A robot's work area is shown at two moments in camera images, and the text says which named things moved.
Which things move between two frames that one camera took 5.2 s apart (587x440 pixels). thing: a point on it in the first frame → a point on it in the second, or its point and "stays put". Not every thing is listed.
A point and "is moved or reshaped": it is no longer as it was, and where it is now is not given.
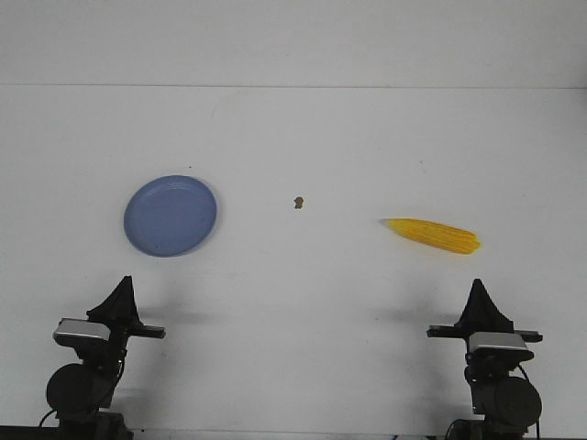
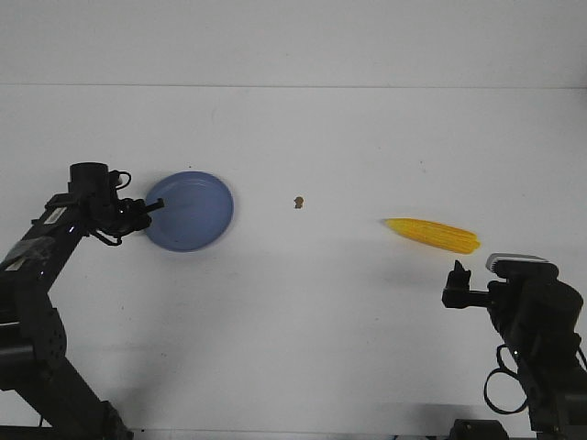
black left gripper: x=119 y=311 → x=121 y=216
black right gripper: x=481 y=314 → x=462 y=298
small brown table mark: x=298 y=203 stays put
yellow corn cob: x=448 y=236 stays put
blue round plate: x=170 y=215 is moved or reshaped
